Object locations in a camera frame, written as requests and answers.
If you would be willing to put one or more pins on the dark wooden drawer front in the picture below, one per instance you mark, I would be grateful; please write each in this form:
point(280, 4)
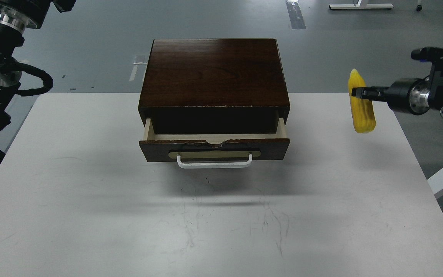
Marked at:
point(214, 147)

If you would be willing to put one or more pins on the yellow corn cob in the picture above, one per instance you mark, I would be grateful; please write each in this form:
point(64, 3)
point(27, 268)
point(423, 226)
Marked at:
point(363, 118)

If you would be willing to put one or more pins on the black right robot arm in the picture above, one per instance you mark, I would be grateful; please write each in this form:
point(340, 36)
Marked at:
point(433, 55)

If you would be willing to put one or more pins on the white metal drawer handle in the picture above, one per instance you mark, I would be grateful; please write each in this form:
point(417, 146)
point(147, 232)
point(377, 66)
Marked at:
point(215, 165)

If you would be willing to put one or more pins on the dark wooden drawer cabinet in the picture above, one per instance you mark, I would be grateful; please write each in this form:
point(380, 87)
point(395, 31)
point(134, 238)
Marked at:
point(212, 86)

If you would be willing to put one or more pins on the grey floor tape strip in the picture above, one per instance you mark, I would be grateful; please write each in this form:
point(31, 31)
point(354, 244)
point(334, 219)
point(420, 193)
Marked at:
point(297, 21)

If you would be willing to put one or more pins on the white floor tape mark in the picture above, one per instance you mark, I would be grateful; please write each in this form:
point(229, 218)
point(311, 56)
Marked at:
point(139, 61)

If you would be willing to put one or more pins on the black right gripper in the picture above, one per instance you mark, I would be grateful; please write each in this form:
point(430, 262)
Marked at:
point(407, 95)

